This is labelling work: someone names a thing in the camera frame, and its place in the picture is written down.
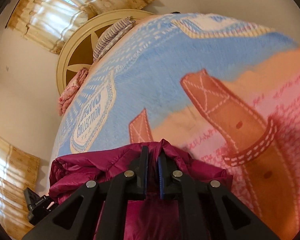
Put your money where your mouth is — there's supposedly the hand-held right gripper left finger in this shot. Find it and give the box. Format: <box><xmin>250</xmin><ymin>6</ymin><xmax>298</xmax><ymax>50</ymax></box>
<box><xmin>22</xmin><ymin>145</ymin><xmax>149</xmax><ymax>240</ymax></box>

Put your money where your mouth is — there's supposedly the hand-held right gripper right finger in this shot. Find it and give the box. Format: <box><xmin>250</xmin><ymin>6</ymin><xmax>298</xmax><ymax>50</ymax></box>
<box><xmin>157</xmin><ymin>152</ymin><xmax>280</xmax><ymax>240</ymax></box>

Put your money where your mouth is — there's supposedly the magenta down jacket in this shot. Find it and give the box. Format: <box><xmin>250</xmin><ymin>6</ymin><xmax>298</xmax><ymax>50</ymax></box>
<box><xmin>49</xmin><ymin>141</ymin><xmax>233</xmax><ymax>240</ymax></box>

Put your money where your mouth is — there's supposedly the narrow beige floral curtain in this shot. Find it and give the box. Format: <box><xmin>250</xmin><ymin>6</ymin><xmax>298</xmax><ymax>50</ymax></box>
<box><xmin>0</xmin><ymin>127</ymin><xmax>40</xmax><ymax>230</ymax></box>

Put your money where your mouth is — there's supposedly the pink and blue printed blanket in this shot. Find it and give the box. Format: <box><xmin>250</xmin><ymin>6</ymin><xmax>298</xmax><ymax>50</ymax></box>
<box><xmin>51</xmin><ymin>12</ymin><xmax>300</xmax><ymax>240</ymax></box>

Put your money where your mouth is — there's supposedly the pink floral folded blanket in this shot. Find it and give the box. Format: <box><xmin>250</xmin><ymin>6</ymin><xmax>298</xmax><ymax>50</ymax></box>
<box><xmin>57</xmin><ymin>69</ymin><xmax>89</xmax><ymax>117</ymax></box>

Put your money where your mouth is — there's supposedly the cream wooden headboard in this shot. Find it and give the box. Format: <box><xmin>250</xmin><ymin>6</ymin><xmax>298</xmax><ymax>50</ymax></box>
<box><xmin>56</xmin><ymin>9</ymin><xmax>158</xmax><ymax>94</ymax></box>

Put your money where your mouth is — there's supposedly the striped pillow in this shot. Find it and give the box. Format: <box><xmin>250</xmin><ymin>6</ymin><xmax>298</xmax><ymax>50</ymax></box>
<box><xmin>93</xmin><ymin>17</ymin><xmax>136</xmax><ymax>62</ymax></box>

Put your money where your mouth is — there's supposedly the wide beige floral curtain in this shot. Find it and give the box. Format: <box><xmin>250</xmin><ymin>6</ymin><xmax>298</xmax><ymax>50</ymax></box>
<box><xmin>6</xmin><ymin>0</ymin><xmax>155</xmax><ymax>55</ymax></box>

